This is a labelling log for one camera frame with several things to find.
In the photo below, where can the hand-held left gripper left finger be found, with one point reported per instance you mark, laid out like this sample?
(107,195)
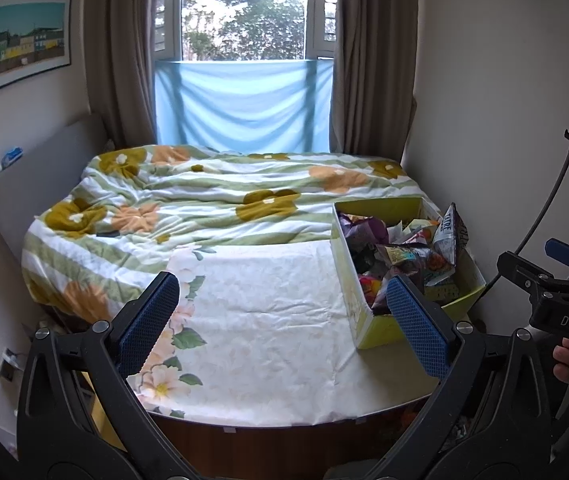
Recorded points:
(149,320)

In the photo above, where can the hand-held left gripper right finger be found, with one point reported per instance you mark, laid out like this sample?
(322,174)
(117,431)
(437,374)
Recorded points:
(419,330)

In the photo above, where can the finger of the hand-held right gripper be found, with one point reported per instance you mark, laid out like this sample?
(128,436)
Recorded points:
(524,272)
(567,255)

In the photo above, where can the green cardboard box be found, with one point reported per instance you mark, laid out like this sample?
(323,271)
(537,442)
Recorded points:
(389,330)

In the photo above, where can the pink strawberry snack packet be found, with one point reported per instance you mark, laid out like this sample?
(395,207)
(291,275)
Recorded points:
(372,286)

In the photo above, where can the silver purple snack packet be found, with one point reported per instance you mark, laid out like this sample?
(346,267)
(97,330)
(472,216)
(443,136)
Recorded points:
(449,235)

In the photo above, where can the person's right hand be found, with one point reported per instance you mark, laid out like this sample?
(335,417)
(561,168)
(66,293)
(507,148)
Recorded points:
(564,360)

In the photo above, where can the black flat object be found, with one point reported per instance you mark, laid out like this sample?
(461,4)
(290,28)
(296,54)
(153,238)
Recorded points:
(107,234)

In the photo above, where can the white floral table cover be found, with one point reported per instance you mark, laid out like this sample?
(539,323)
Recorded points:
(264,320)

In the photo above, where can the floral striped blanket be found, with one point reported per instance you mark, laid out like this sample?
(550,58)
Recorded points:
(214,185)

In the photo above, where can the grey headboard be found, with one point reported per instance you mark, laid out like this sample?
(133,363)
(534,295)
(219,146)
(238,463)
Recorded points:
(44,170)

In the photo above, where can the blue white small object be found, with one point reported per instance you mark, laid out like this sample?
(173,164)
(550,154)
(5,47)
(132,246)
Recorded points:
(7,160)

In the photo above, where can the light blue cloth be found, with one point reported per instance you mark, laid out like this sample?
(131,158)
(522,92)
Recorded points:
(244,105)

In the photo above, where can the window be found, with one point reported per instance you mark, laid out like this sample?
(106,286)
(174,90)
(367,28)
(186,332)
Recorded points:
(244,10)

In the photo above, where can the wall power socket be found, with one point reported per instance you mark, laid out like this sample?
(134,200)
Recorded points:
(8,362)

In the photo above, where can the framed wall picture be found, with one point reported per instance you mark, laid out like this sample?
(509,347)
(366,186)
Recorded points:
(24,42)

